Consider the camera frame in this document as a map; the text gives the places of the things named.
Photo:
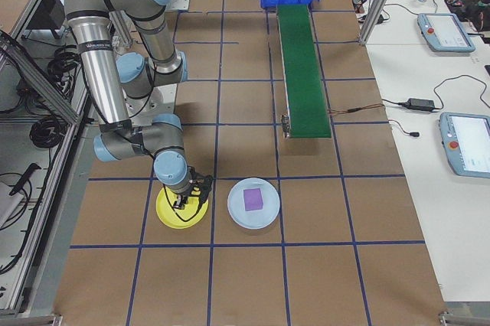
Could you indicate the black power adapter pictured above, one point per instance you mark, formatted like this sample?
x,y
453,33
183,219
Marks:
x,y
421,104
381,19

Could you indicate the yellow plate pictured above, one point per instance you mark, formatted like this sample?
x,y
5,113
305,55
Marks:
x,y
172,219

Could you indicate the purple foam block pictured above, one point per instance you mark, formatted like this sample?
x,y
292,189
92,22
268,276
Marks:
x,y
253,199

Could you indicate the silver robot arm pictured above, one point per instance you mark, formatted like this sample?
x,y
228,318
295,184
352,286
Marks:
x,y
101,73

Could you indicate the green conveyor belt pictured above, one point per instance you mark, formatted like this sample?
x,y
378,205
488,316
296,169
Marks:
x,y
304,73

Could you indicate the grey blue teach pendant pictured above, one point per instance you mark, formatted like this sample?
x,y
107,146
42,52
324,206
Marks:
x,y
446,31
467,146

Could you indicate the aluminium corner bar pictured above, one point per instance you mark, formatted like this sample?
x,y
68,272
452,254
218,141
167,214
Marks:
x,y
30,319
463,319

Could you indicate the light blue plate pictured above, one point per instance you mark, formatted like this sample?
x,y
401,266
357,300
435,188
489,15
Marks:
x,y
237,203

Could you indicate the aluminium profile post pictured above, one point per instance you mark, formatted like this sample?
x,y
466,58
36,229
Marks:
x,y
378,4

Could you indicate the black hand tool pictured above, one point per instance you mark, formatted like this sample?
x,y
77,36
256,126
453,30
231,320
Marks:
x,y
25,178

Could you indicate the metal bar V frame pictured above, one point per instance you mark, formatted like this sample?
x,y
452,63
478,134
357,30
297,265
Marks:
x,y
40,81

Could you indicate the small circuit board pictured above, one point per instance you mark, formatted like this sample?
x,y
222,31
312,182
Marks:
x,y
360,4

